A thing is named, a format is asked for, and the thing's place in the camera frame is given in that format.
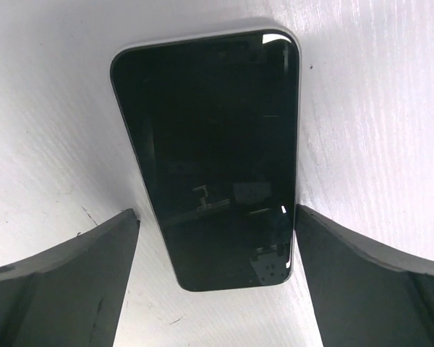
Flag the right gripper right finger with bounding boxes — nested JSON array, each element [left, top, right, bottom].
[[295, 205, 434, 346]]

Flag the black smartphone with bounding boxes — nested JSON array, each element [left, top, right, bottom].
[[110, 29, 300, 292]]

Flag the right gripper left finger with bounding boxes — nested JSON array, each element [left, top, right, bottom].
[[0, 209, 140, 346]]

